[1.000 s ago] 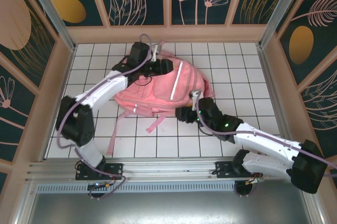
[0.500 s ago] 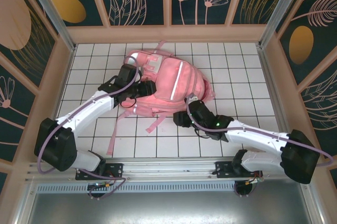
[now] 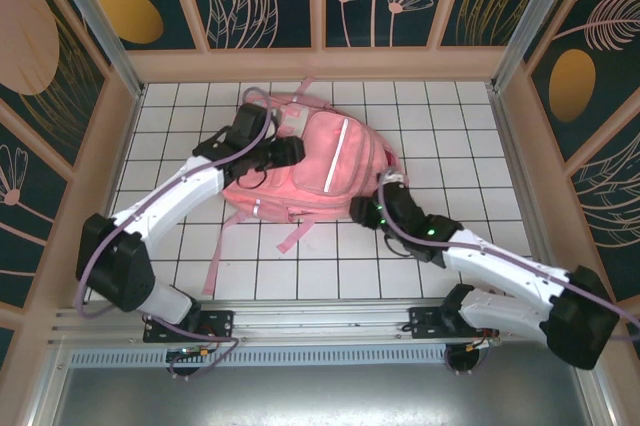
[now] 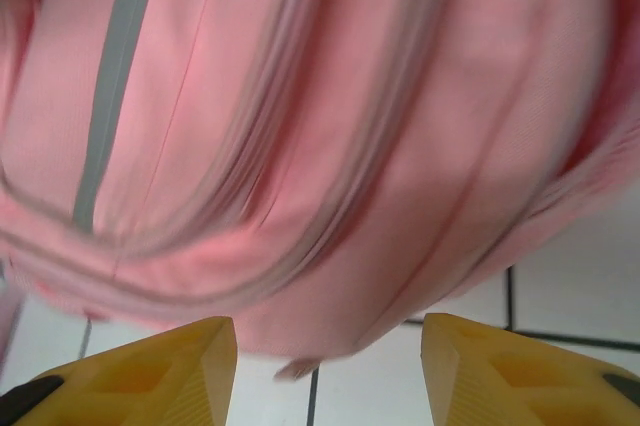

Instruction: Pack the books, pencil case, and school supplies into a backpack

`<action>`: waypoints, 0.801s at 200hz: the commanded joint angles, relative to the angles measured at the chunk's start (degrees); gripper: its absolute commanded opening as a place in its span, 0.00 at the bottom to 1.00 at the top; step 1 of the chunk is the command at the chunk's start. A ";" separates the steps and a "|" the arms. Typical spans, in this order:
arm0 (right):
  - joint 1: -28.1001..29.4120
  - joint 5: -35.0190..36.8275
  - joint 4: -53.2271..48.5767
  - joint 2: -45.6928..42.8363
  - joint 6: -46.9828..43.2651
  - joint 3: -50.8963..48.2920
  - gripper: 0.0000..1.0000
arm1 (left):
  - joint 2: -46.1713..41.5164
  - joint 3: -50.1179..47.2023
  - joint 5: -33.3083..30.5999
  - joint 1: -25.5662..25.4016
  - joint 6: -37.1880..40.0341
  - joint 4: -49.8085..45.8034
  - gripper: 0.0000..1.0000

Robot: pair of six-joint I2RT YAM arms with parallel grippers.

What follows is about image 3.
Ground pink backpack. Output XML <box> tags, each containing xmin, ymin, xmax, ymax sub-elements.
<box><xmin>202</xmin><ymin>76</ymin><xmax>409</xmax><ymax>297</ymax></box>

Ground slotted metal strip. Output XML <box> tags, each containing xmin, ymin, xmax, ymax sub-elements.
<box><xmin>69</xmin><ymin>348</ymin><xmax>451</xmax><ymax>368</ymax></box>

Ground grey metal panel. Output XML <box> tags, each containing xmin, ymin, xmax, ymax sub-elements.
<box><xmin>29</xmin><ymin>340</ymin><xmax>621</xmax><ymax>426</ymax></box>

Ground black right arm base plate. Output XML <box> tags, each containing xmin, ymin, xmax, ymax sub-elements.
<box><xmin>408</xmin><ymin>305</ymin><xmax>499</xmax><ymax>340</ymax></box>

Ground aluminium side rail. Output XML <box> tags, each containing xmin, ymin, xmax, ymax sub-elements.
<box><xmin>487</xmin><ymin>85</ymin><xmax>569</xmax><ymax>303</ymax></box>

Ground aluminium frame rail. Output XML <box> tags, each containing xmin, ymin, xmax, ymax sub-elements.
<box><xmin>47</xmin><ymin>299</ymin><xmax>596</xmax><ymax>347</ymax></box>

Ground small yellow wire connector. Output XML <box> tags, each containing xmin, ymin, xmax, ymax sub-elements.
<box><xmin>167</xmin><ymin>344</ymin><xmax>214</xmax><ymax>360</ymax></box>
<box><xmin>462</xmin><ymin>335</ymin><xmax>502</xmax><ymax>352</ymax></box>

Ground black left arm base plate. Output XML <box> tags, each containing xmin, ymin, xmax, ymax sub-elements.
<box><xmin>143</xmin><ymin>309</ymin><xmax>235</xmax><ymax>343</ymax></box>

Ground aluminium corner post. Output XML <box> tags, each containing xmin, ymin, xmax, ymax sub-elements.
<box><xmin>40</xmin><ymin>0</ymin><xmax>146</xmax><ymax>100</ymax></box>
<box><xmin>489</xmin><ymin>0</ymin><xmax>587</xmax><ymax>95</ymax></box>

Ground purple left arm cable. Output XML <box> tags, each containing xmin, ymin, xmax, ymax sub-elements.
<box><xmin>74</xmin><ymin>87</ymin><xmax>274</xmax><ymax>382</ymax></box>

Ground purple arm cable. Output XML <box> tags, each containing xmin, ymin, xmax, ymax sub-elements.
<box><xmin>377</xmin><ymin>173</ymin><xmax>640</xmax><ymax>376</ymax></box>
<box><xmin>74</xmin><ymin>87</ymin><xmax>274</xmax><ymax>382</ymax></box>

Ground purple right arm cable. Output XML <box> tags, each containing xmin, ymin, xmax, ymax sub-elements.
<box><xmin>377</xmin><ymin>173</ymin><xmax>640</xmax><ymax>376</ymax></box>

